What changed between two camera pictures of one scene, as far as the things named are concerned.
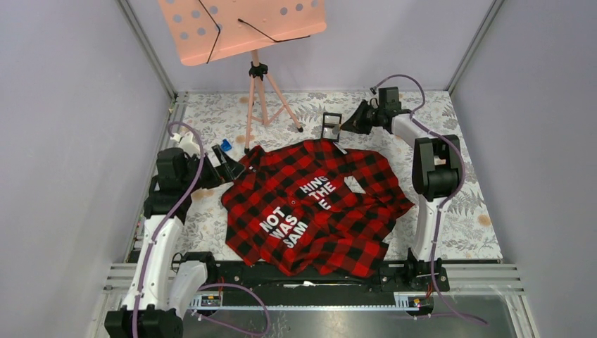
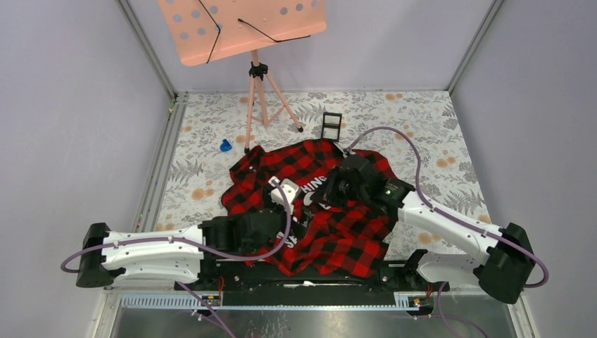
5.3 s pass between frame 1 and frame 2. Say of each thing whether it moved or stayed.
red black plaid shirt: stayed
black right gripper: moved
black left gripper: moved
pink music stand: stayed
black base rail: stayed
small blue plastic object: stayed
